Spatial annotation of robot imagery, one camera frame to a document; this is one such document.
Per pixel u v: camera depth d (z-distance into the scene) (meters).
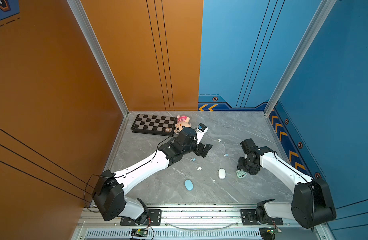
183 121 1.05
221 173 0.88
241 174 0.87
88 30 0.76
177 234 0.70
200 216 0.76
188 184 0.83
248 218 0.72
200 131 0.66
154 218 0.74
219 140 1.02
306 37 0.81
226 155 0.95
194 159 0.94
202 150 0.68
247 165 0.72
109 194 0.40
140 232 0.72
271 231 0.70
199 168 0.89
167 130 1.05
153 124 1.09
